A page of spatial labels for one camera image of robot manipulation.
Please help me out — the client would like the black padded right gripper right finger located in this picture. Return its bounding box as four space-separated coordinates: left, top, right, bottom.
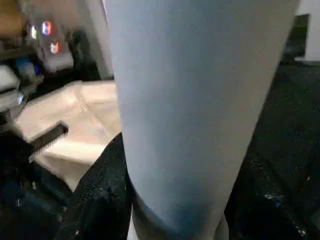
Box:
224 151 314 240

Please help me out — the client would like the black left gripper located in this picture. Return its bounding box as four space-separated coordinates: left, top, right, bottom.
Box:
0 120 70 176

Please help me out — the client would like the black glossy mat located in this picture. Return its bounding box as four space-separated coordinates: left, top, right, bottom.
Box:
0 58 320 240

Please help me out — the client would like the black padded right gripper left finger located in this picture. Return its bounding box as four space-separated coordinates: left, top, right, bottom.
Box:
53 131 134 240

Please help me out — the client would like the white plastic table top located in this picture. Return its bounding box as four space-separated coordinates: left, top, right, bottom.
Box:
14 79 124 194

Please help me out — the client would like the white plastic table leg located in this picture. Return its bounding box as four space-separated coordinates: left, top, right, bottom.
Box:
101 0 301 240

